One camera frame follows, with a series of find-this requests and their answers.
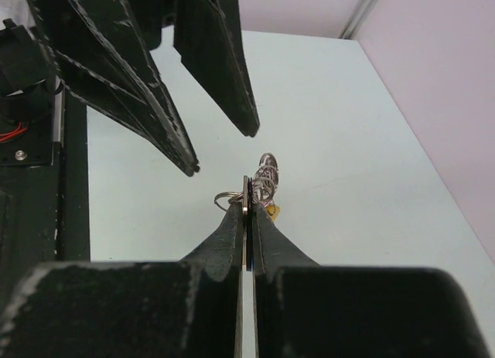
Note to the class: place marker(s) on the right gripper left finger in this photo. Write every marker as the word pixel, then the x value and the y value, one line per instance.
pixel 188 308

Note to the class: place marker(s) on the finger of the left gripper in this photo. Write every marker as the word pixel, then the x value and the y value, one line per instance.
pixel 101 57
pixel 208 37

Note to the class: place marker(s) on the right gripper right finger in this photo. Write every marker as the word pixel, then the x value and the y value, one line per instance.
pixel 305 309

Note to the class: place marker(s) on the yellow red keys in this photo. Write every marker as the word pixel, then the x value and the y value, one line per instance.
pixel 273 211

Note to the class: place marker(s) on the right aluminium frame post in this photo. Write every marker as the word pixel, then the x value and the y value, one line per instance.
pixel 357 18

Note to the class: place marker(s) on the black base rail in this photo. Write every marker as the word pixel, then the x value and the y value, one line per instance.
pixel 44 163

